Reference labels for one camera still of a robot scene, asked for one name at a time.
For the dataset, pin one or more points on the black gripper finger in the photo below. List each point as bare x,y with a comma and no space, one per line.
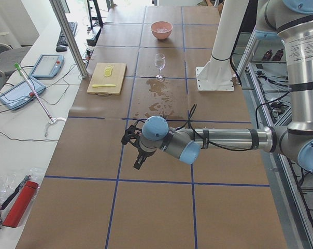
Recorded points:
137,164
142,160

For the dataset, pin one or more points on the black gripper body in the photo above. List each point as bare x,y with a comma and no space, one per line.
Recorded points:
143,153

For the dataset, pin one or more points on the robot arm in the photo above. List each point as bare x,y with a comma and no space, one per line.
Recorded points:
292,21

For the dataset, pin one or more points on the clear wine glass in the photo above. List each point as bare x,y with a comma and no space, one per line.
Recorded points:
159,61

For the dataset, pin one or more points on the clear ice cubes pile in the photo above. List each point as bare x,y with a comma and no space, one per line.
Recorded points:
162,29

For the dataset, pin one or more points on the yellow plastic knife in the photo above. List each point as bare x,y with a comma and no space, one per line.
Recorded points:
103,85

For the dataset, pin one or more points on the wooden cutting board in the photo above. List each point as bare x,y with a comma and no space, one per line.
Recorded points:
117,77

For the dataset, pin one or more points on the metal rod green tip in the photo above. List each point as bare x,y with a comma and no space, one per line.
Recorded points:
53,120

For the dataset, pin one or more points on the pink bowl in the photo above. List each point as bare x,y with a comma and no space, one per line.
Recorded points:
161,36

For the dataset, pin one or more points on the clear plastic bag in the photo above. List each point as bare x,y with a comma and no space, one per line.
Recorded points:
10,186

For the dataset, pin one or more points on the far teach pendant tablet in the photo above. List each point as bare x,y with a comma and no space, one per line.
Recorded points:
47,66

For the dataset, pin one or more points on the teach pendant tablet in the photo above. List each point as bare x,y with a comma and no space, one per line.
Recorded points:
47,66
19,95

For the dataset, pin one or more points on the red cylinder bottle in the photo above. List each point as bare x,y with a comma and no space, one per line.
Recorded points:
20,205

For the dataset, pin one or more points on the black computer mouse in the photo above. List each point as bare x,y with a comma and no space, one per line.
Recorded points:
61,48

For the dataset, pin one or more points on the near teach pendant tablet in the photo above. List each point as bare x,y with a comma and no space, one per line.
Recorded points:
19,95

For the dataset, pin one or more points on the grey office chair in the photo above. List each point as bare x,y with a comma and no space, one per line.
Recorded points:
8,57

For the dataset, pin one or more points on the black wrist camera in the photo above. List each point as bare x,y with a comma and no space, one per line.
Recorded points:
131,135

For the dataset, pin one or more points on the aluminium frame post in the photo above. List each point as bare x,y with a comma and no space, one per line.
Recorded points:
59,12

